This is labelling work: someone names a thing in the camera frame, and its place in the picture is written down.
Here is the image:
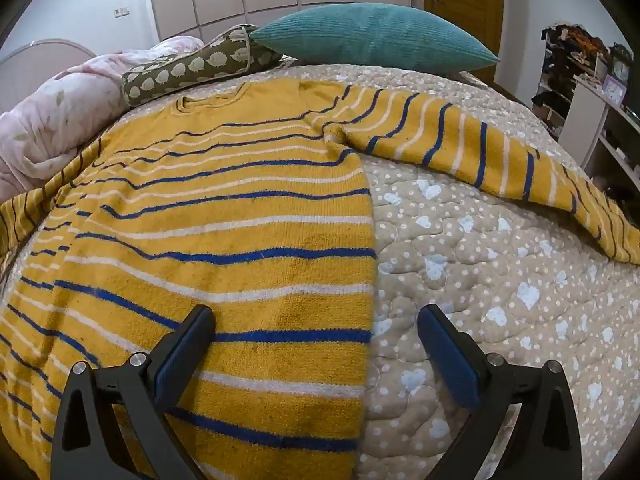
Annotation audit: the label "olive hedgehog-print bolster pillow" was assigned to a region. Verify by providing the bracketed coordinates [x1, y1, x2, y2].
[122, 24, 282, 107]

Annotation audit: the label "yellow striped knit sweater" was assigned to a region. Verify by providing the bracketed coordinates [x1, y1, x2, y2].
[0, 78, 640, 480]

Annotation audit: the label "white shelf unit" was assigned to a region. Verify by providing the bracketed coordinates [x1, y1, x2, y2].
[559, 77, 639, 192]

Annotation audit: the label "teal corduroy pillow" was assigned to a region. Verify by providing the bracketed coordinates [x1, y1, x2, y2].
[250, 2, 498, 74]

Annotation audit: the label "cluttered dark shelf items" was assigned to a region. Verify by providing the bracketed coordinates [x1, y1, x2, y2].
[532, 23, 610, 140]

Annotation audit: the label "pink rounded headboard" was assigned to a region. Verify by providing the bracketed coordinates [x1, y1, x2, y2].
[0, 39, 94, 112]

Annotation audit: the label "small round clock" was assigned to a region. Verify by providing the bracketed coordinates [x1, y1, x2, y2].
[610, 44, 634, 84]

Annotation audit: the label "white wall switch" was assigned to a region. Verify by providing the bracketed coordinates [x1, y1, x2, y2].
[114, 6, 130, 18]

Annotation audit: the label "pink floral comforter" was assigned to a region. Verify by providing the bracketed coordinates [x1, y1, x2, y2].
[1, 36, 204, 202]

